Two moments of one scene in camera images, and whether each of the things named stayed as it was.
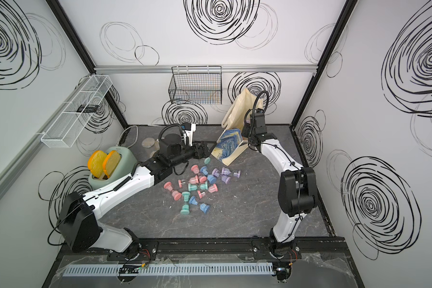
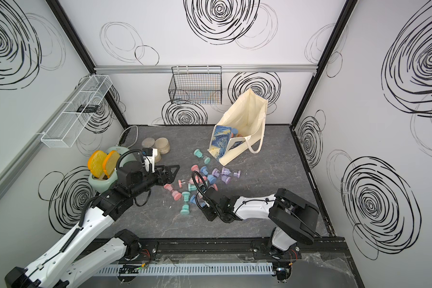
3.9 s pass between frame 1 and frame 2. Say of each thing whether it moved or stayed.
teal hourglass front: stayed
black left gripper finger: moved
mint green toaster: stayed
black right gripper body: moved
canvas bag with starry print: stayed
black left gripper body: moved
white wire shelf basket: stayed
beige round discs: stayed
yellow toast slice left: stayed
